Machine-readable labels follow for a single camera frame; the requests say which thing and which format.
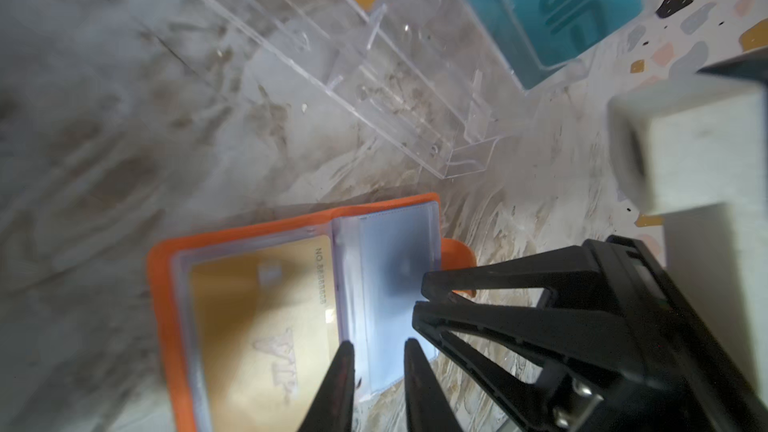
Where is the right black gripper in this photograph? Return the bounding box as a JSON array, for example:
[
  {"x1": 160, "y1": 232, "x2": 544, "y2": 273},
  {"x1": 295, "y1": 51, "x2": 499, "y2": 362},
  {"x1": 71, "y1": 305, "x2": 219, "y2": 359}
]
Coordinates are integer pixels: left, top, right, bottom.
[{"x1": 413, "y1": 236, "x2": 767, "y2": 431}]

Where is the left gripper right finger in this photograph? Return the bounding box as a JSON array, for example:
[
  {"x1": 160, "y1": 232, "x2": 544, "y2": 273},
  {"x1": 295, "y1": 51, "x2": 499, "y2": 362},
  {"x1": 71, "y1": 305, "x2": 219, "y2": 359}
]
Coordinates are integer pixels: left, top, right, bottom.
[{"x1": 404, "y1": 338, "x2": 462, "y2": 432}]

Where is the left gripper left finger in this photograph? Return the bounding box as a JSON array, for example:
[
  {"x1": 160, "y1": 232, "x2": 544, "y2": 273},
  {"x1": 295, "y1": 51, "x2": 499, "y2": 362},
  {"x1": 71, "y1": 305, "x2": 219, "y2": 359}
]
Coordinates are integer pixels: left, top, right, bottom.
[{"x1": 298, "y1": 341, "x2": 356, "y2": 432}]

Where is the orange card holder wallet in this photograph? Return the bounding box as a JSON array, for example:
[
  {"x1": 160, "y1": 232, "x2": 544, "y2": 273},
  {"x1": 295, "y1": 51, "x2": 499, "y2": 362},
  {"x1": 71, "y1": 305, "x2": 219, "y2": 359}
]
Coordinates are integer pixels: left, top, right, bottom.
[{"x1": 147, "y1": 193, "x2": 476, "y2": 431}]

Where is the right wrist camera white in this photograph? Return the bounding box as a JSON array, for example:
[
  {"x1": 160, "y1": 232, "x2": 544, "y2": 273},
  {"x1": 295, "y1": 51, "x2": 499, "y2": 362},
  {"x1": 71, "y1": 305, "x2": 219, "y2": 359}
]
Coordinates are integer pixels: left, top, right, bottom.
[{"x1": 607, "y1": 74, "x2": 767, "y2": 399}]

